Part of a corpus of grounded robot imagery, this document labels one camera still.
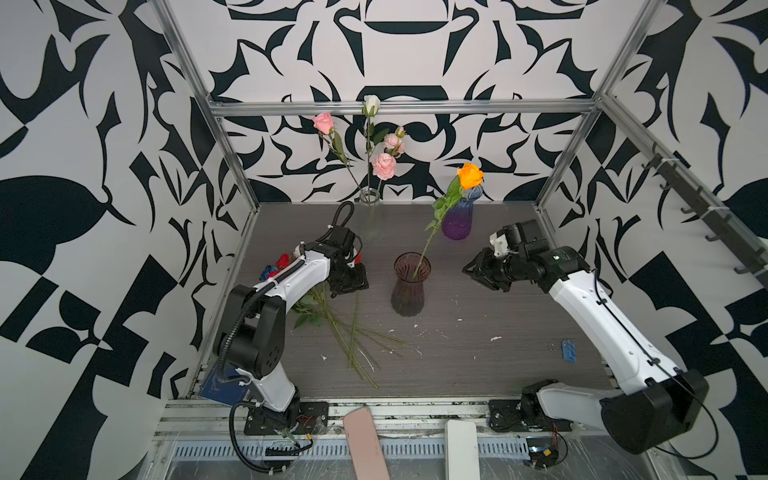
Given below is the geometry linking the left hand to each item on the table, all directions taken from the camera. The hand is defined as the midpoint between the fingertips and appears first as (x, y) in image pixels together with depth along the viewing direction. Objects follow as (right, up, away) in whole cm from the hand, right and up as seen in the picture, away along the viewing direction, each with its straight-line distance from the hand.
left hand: (364, 281), depth 89 cm
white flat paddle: (+23, -34, -23) cm, 47 cm away
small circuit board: (+43, -37, -18) cm, 60 cm away
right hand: (+27, +5, -14) cm, 30 cm away
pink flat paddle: (+2, -35, -19) cm, 40 cm away
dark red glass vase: (+13, -5, +4) cm, 14 cm away
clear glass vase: (+2, +21, +12) cm, 24 cm away
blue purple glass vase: (+31, +18, +13) cm, 38 cm away
